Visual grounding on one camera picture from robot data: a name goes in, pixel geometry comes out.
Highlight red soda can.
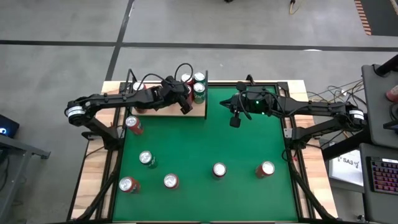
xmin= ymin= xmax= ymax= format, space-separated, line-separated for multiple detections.
xmin=118 ymin=175 xmax=141 ymax=194

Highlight black aluminium table frame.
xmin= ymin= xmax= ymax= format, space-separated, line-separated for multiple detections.
xmin=96 ymin=80 xmax=315 ymax=223

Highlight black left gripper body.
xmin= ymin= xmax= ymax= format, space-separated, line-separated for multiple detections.
xmin=157 ymin=81 xmax=187 ymax=110

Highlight yellow cable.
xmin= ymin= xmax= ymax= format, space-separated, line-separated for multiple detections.
xmin=289 ymin=0 xmax=305 ymax=16

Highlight black desk support beam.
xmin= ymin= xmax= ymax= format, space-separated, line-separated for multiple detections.
xmin=322 ymin=129 xmax=373 ymax=160

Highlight red Star Wars Coca-Cola can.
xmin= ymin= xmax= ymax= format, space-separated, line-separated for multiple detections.
xmin=212 ymin=162 xmax=228 ymax=179

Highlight grey desk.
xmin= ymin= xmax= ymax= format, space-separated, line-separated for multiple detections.
xmin=358 ymin=142 xmax=398 ymax=224

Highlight white SA3 sign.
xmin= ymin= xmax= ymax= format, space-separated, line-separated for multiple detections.
xmin=328 ymin=148 xmax=365 ymax=188

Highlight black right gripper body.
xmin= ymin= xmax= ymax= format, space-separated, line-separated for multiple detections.
xmin=229 ymin=81 xmax=274 ymax=129

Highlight white pink soda can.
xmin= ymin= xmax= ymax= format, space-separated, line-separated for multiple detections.
xmin=385 ymin=85 xmax=398 ymax=103

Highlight green table mat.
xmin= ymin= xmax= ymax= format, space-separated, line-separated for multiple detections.
xmin=112 ymin=85 xmax=299 ymax=222

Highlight grey metal stand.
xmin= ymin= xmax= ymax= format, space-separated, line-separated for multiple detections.
xmin=0 ymin=133 xmax=52 ymax=224

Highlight black cable sleeve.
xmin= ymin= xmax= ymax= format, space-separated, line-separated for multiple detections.
xmin=284 ymin=149 xmax=338 ymax=222
xmin=74 ymin=146 xmax=124 ymax=222

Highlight black floor mat orange stripe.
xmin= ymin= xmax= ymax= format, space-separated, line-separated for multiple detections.
xmin=353 ymin=0 xmax=398 ymax=36

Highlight black frame rod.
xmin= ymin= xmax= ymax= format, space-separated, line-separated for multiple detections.
xmin=120 ymin=67 xmax=138 ymax=94

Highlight tangled cables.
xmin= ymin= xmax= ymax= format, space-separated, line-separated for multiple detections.
xmin=306 ymin=79 xmax=369 ymax=139

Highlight black device blue light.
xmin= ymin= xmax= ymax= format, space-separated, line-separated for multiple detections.
xmin=0 ymin=114 xmax=21 ymax=139

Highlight grey side table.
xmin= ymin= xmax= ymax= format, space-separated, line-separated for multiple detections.
xmin=361 ymin=63 xmax=398 ymax=149

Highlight light wooden shelf board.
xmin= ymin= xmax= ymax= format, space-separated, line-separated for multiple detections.
xmin=130 ymin=82 xmax=208 ymax=118

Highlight backlit keyboard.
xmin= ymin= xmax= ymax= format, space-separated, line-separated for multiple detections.
xmin=366 ymin=156 xmax=398 ymax=197

